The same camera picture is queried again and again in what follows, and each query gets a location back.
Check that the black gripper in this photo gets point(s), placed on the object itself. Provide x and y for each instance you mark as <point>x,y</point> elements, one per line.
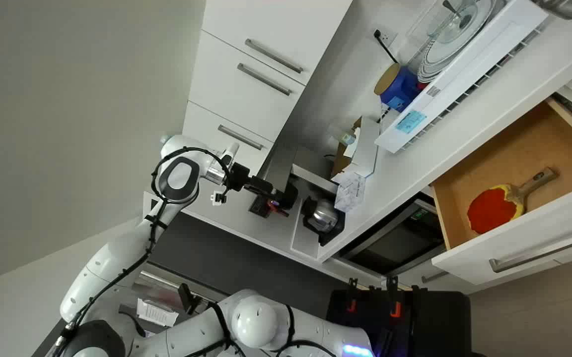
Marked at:
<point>260,198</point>

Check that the orange bowl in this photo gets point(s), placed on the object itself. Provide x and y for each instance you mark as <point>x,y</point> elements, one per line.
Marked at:
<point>490,211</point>

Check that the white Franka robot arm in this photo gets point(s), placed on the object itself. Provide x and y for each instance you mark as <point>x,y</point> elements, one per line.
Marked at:
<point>119,251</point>

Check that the steel coffee machine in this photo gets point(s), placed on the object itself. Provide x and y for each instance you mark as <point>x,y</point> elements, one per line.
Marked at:
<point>312,182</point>

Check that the glass coffee carafe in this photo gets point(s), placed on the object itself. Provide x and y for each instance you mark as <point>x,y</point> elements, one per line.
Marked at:
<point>322,217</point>

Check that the printed paper sheet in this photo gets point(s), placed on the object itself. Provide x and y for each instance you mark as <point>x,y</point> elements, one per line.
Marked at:
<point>349,192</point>

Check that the brown cardboard box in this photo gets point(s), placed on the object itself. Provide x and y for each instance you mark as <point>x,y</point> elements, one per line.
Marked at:
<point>339,160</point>

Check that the built-in black oven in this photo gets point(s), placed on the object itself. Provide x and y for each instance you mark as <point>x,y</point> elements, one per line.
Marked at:
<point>391,245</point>

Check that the tan round lid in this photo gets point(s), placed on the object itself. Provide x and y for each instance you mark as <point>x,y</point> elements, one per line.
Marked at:
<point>385,79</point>

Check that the blue container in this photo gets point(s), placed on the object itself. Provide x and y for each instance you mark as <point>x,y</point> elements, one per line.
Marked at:
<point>401,90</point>

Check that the red bowl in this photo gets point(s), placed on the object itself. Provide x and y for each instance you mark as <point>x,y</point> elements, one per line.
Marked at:
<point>423,86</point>

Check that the black case with orange latches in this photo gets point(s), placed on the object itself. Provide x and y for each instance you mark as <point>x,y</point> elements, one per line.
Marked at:
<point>431,324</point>

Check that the wooden drawer with white front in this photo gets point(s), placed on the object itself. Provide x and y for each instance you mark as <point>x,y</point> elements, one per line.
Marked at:
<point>496,160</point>

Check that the white plate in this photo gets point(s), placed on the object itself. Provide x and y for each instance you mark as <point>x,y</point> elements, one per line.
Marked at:
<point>451,41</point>

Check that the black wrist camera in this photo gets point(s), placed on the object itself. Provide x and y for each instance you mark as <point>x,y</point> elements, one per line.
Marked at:
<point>236,178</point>

